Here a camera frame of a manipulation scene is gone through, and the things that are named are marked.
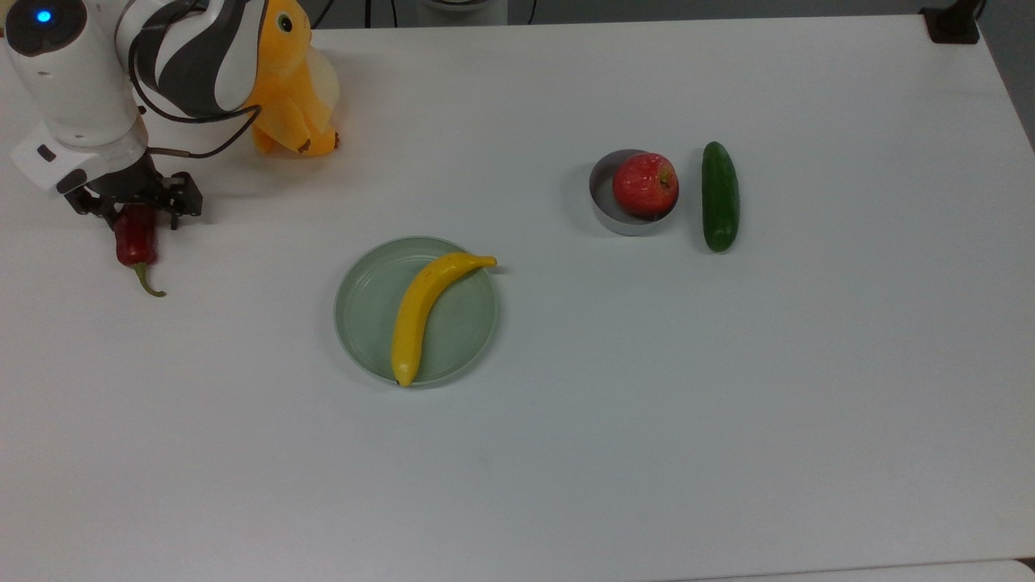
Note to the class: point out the pale green plastic plate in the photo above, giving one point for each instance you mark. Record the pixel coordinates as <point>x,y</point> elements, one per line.
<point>457,323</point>

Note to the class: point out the red apple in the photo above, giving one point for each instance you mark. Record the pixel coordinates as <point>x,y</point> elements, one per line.
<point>644,186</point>

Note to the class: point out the red chili pepper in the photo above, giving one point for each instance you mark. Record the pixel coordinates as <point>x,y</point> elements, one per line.
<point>135,238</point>

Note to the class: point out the black camera stand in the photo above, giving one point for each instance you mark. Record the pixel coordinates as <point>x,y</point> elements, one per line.
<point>952,24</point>

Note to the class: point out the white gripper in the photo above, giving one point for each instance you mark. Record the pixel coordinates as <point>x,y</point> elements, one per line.
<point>77,158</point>

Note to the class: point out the orange plush toy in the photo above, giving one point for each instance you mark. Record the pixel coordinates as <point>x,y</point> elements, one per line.
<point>291,97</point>

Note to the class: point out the small grey bowl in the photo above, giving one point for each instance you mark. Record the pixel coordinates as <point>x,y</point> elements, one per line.
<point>602,206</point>

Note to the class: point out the green cucumber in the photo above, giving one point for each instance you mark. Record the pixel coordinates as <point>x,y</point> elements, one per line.
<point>720,198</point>

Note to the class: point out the yellow banana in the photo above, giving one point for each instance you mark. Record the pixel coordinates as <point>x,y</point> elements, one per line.
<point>420,307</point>

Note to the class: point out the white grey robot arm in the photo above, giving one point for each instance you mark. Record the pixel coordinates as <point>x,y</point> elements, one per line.
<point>73,73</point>

